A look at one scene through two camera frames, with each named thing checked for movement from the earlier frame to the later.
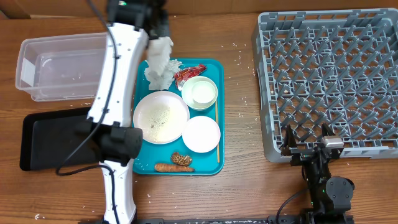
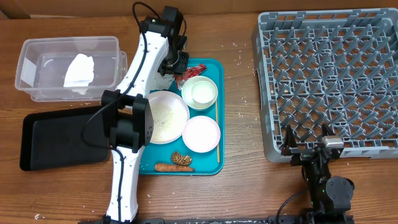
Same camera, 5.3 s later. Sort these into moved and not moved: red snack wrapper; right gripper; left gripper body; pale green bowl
Moved: left gripper body
Not moved: red snack wrapper; right gripper; pale green bowl
